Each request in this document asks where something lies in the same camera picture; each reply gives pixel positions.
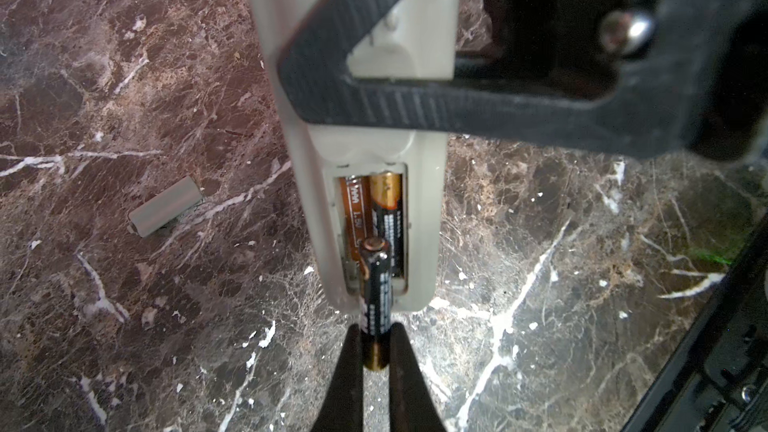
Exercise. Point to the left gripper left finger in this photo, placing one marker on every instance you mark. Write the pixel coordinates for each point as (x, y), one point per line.
(342, 407)

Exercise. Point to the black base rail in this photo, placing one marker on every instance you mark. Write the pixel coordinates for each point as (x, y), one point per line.
(716, 380)

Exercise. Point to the remote battery cover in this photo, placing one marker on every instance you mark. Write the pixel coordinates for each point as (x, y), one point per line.
(161, 210)

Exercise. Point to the white AC remote control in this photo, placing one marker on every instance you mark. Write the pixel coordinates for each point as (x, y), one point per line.
(415, 40)

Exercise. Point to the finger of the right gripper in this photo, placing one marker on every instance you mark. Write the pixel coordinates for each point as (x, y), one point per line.
(315, 76)

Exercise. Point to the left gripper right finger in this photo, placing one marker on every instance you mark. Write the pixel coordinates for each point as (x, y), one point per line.
(410, 405)

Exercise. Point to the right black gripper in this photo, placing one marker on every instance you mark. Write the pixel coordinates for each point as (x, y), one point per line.
(637, 77)

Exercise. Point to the black AAA battery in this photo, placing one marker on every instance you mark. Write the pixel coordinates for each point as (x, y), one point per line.
(376, 297)
(388, 209)

